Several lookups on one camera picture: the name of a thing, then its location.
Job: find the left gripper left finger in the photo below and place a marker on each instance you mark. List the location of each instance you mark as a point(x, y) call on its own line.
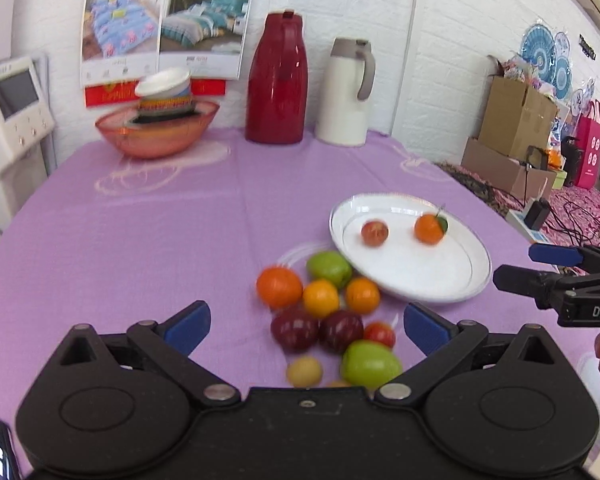
point(167, 346)

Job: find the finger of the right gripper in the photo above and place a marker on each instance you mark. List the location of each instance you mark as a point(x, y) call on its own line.
point(555, 255)
point(519, 281)

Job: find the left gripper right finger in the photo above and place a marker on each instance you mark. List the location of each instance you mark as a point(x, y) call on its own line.
point(448, 348)

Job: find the red yellow apple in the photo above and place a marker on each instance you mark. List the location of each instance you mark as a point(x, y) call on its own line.
point(381, 333)

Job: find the small orange tangerine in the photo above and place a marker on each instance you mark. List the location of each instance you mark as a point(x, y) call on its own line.
point(362, 296)

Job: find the orange with green leaf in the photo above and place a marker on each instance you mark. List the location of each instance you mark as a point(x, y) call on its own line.
point(431, 228)

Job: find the dark red plum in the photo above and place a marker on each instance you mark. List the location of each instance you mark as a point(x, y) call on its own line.
point(295, 330)
point(338, 330)

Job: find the small red peach apple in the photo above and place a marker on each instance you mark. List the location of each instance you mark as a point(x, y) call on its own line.
point(374, 233)

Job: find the yellow orange small fruit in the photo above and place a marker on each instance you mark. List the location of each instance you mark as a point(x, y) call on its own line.
point(320, 299)

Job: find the brown kiwi longan fruit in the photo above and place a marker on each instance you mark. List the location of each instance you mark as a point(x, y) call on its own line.
point(304, 372)

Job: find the white power strip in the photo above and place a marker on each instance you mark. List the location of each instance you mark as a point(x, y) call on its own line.
point(515, 219)

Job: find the black power adapter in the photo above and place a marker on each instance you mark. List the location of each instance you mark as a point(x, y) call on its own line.
point(535, 213)

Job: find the white porcelain plate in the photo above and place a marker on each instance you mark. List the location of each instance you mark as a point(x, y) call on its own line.
point(455, 270)

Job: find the brown cardboard box lower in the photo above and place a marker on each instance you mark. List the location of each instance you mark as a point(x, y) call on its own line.
point(505, 173)

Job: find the brown cardboard box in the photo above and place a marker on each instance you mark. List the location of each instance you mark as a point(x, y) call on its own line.
point(505, 173)
point(516, 117)

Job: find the large orange mandarin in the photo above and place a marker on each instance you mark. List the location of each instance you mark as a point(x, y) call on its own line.
point(279, 288)

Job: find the pink gift bag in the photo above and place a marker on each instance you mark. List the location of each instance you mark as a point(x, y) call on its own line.
point(588, 142)

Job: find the green apple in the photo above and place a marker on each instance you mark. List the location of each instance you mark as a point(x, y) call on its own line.
point(330, 266)

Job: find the brown cardboard box upper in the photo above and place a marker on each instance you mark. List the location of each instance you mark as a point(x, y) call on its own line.
point(516, 117)

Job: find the blue patterned plates decoration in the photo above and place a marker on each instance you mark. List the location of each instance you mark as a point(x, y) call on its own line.
point(549, 52)

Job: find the orange glass bowl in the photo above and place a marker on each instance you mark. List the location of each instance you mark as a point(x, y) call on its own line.
point(149, 136)

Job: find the red thermos jug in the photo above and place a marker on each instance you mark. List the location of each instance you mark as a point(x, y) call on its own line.
point(278, 82)

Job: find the white thermos jug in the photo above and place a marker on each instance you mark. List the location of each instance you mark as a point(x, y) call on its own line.
point(344, 104)

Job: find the white machine with screen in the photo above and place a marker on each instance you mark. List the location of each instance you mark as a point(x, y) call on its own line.
point(25, 122)

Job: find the bedding wall calendar poster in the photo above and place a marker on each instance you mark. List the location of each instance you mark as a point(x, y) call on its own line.
point(124, 41)

